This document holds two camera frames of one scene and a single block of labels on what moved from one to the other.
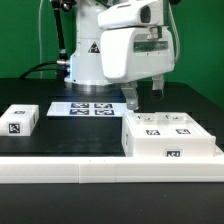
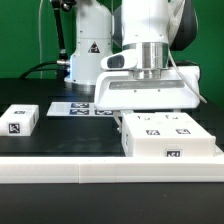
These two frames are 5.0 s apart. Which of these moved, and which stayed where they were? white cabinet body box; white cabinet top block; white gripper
Moved: white gripper
Stayed: white cabinet top block; white cabinet body box
